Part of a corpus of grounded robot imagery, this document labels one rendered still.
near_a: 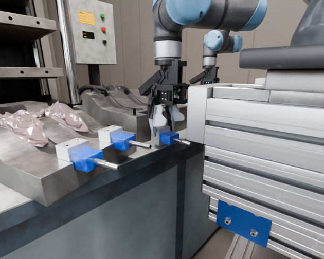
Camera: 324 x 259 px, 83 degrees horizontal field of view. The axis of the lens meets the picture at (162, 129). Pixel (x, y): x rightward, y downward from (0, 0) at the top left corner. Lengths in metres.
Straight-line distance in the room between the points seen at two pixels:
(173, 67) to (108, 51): 1.05
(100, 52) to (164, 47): 1.02
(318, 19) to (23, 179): 0.48
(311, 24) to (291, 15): 2.03
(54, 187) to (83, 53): 1.14
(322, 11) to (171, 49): 0.30
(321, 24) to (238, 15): 0.23
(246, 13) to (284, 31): 1.83
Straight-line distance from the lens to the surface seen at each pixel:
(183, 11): 0.39
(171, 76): 0.50
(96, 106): 0.76
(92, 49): 1.45
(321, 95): 0.27
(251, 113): 0.27
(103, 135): 0.46
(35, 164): 0.41
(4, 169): 0.46
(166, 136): 0.53
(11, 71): 1.25
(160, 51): 0.50
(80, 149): 0.40
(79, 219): 0.55
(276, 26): 2.32
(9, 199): 0.44
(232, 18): 0.47
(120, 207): 0.61
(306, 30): 0.29
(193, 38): 2.59
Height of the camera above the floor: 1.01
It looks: 17 degrees down
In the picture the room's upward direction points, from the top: straight up
